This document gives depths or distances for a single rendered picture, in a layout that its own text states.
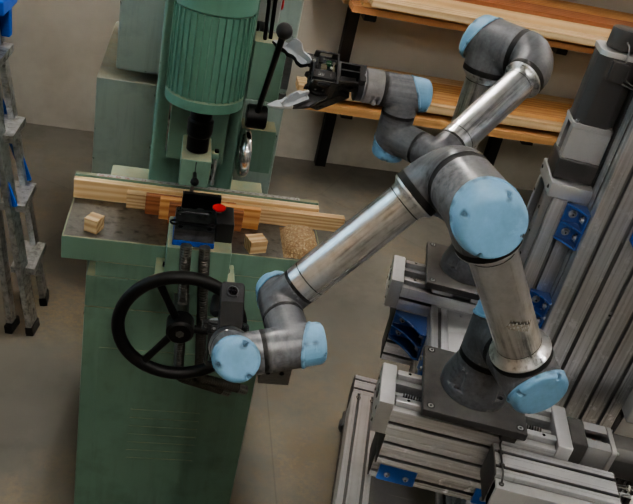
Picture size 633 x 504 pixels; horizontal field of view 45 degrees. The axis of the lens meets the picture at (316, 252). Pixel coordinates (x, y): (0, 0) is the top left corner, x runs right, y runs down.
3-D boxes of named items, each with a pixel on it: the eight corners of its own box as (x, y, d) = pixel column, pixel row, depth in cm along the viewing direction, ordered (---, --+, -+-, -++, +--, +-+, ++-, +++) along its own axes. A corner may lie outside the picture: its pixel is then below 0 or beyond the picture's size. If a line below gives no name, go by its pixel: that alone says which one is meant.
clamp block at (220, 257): (160, 281, 168) (164, 246, 163) (164, 248, 179) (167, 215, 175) (228, 287, 171) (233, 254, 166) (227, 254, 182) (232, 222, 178)
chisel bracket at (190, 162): (177, 190, 180) (181, 158, 176) (179, 164, 192) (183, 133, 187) (208, 194, 182) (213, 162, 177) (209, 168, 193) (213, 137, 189)
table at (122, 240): (51, 281, 165) (52, 258, 162) (73, 211, 190) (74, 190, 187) (324, 307, 177) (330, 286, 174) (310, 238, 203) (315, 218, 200)
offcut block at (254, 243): (259, 244, 184) (261, 232, 182) (266, 252, 181) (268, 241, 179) (243, 245, 181) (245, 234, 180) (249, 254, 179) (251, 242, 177)
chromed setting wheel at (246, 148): (235, 185, 194) (243, 140, 188) (234, 163, 205) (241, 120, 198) (247, 186, 195) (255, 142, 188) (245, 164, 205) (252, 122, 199)
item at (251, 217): (158, 218, 184) (160, 198, 181) (158, 215, 185) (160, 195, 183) (257, 230, 189) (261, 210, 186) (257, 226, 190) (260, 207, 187)
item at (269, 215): (125, 207, 185) (127, 193, 183) (126, 203, 187) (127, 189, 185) (341, 232, 196) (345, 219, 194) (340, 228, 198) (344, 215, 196)
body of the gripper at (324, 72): (312, 47, 159) (368, 57, 161) (304, 67, 167) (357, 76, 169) (310, 80, 157) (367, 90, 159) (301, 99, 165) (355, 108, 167)
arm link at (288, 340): (314, 299, 136) (253, 307, 134) (330, 339, 127) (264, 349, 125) (314, 333, 140) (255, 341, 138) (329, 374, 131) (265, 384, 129)
